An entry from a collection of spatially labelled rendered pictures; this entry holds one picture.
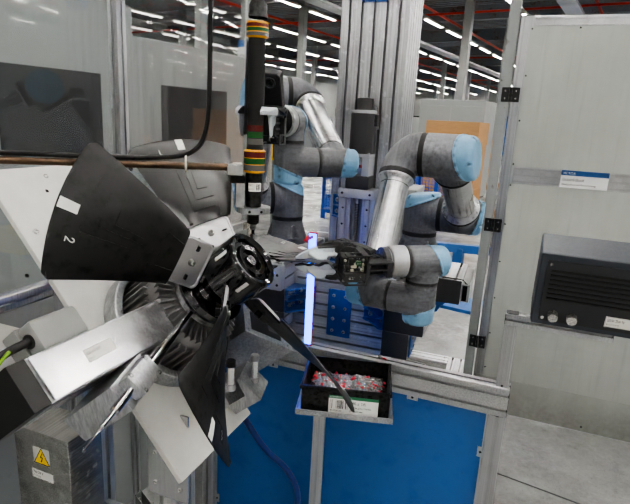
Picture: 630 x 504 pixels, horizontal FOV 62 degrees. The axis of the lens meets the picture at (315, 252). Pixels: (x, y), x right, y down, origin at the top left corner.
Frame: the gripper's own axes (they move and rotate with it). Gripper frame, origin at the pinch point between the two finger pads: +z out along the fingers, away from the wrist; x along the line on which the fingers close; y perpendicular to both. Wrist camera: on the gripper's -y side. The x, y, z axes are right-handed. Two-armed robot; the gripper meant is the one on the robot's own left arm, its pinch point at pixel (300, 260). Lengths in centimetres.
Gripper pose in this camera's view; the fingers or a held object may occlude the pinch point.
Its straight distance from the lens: 118.9
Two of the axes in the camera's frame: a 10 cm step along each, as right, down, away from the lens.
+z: -9.6, 0.2, -2.7
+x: -0.8, 9.4, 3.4
